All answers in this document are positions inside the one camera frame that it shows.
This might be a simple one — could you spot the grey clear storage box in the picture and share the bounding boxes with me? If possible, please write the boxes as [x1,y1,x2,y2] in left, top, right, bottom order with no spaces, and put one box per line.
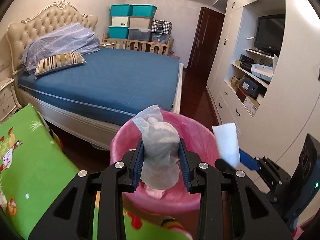
[128,28,151,42]

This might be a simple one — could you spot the black television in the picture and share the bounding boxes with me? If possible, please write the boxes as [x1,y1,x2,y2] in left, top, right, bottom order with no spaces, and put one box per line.
[254,14,285,56]

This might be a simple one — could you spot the beige storage box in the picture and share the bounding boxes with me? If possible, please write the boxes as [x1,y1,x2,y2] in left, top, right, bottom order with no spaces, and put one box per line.
[129,17,153,29]

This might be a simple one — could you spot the white foam sheet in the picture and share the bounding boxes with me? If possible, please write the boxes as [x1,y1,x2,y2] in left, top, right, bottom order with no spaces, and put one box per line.
[212,122,240,169]

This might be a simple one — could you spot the teal storage box upper right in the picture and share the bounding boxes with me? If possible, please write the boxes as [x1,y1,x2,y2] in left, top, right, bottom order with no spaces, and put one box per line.
[132,4,157,18]

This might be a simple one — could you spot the dark wooden door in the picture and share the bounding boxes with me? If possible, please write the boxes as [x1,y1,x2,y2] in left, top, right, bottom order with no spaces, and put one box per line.
[187,7,225,76]

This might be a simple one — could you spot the black safe box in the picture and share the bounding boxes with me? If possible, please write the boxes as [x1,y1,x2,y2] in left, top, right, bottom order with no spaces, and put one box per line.
[240,76,259,99]

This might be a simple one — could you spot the teal storage box upper left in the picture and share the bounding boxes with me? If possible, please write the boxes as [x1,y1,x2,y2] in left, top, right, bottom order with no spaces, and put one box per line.
[110,4,132,17]

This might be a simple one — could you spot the white nightstand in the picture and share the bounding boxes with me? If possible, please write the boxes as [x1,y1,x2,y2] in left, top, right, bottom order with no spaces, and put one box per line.
[0,77,21,124]

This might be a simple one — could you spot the lavender folded duvet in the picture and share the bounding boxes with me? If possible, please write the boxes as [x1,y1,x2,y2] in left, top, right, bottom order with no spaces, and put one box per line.
[21,23,100,74]

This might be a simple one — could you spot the teal storage box lower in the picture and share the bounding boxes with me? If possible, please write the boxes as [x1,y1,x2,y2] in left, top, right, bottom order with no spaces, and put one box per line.
[108,26,129,39]

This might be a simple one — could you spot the blue mattress bed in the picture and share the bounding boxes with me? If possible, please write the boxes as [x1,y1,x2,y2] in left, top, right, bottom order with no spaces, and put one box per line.
[15,48,185,151]

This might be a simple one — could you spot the white tissue pile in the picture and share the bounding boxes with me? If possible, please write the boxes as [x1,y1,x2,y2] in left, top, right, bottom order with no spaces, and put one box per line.
[132,105,180,190]

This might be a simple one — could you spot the houndstooth bag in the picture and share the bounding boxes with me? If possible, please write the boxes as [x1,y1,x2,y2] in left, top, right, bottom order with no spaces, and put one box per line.
[151,19,172,34]

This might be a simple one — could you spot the green cartoon tablecloth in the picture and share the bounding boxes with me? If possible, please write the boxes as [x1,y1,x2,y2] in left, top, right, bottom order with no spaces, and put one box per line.
[0,103,193,240]

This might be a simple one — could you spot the white storage box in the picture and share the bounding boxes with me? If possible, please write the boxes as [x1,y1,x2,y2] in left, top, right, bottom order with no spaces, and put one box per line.
[111,16,130,27]

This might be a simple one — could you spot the beige tufted headboard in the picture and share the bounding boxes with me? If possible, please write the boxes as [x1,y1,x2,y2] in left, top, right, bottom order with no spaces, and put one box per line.
[6,0,99,75]

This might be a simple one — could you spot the striped pillow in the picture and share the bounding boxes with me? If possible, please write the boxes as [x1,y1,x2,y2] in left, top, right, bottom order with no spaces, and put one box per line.
[35,51,86,77]

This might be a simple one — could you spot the white wall cabinet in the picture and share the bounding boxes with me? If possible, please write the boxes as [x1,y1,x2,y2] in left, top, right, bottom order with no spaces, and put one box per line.
[206,0,320,225]

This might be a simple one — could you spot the pink lined trash bin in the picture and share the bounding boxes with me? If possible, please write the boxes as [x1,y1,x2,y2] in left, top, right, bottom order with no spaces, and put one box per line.
[110,110,219,215]

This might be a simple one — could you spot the teal storage box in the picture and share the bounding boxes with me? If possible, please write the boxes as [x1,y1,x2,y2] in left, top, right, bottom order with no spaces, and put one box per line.
[110,4,132,17]
[132,4,157,18]
[108,26,129,39]

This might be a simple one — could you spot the wooden crib rail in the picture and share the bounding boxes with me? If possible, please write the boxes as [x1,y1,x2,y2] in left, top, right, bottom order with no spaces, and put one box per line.
[100,36,174,56]

